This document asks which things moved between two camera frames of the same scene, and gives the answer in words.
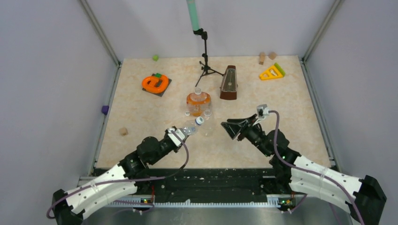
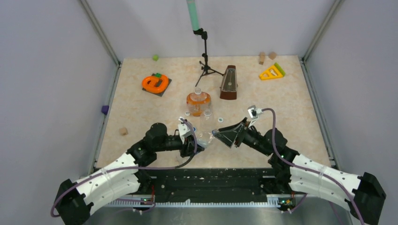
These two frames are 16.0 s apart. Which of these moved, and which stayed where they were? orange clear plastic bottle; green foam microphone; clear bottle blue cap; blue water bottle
Moved: blue water bottle
Stayed: orange clear plastic bottle; clear bottle blue cap; green foam microphone
